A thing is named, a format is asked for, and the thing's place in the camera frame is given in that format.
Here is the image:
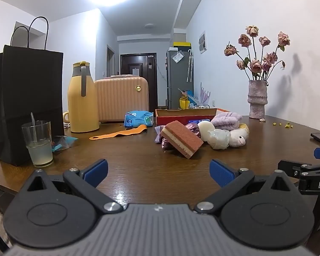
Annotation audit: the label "dried pink roses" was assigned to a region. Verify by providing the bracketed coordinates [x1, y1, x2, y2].
[224, 25, 291, 81]

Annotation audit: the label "clear plastic item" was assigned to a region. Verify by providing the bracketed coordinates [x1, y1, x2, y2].
[207, 128, 230, 150]

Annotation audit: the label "blue tissue packet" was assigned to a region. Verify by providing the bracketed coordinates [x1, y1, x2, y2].
[123, 111, 154, 128]

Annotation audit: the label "red cardboard box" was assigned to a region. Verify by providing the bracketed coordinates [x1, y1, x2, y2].
[155, 108, 231, 127]

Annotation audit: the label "white round ball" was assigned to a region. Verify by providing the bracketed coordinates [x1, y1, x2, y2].
[197, 121, 216, 142]

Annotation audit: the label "grey refrigerator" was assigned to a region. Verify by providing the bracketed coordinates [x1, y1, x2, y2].
[166, 48, 195, 109]

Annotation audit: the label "orange silicone strap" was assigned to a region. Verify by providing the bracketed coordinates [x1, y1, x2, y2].
[89, 124, 148, 141]

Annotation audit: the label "crumpled blue wrapper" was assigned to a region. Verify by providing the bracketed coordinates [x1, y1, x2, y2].
[51, 135, 79, 152]

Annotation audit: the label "clear plastic bag on refrigerator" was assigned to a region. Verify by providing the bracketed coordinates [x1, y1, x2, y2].
[171, 51, 185, 64]

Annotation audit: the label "yellow thermos jug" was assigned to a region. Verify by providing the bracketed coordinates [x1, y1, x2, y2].
[67, 61, 101, 133]

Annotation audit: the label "peach ribbed suitcase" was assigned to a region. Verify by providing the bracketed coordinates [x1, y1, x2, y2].
[94, 76, 149, 123]

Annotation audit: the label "white and yellow plush toy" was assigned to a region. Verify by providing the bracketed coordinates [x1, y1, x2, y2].
[228, 123, 250, 148]

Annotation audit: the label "drinking glass with cloudy drink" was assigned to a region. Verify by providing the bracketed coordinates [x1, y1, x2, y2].
[21, 120, 54, 167]

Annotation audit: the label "dark brown entrance door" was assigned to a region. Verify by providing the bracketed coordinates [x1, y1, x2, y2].
[120, 53, 158, 107]

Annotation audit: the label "black paper bag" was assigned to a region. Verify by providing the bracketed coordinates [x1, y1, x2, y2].
[0, 16, 65, 167]

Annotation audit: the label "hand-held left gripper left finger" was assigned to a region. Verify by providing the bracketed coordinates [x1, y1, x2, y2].
[17, 159, 124, 215]

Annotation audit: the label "dark interior door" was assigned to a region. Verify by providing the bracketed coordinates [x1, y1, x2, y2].
[107, 45, 116, 77]

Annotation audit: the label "pink textured vase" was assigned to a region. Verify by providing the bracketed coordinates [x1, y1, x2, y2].
[247, 80, 269, 119]

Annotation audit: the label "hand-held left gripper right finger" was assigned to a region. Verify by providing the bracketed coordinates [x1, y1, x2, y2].
[193, 159, 302, 215]

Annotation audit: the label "hanging folded umbrellas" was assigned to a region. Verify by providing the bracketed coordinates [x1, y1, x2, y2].
[186, 49, 194, 83]

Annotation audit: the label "purple feather decoration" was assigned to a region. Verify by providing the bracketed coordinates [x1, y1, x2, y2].
[199, 82, 211, 105]

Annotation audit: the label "wall picture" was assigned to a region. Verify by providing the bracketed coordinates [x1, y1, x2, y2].
[199, 31, 207, 54]

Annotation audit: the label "purple satin scrunchie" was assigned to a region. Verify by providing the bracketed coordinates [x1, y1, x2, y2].
[160, 123, 202, 151]

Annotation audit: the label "cluttered storage cart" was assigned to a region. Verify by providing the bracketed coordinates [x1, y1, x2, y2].
[190, 102, 211, 110]

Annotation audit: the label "clear drinking straw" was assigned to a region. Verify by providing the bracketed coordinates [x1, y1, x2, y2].
[30, 112, 38, 143]

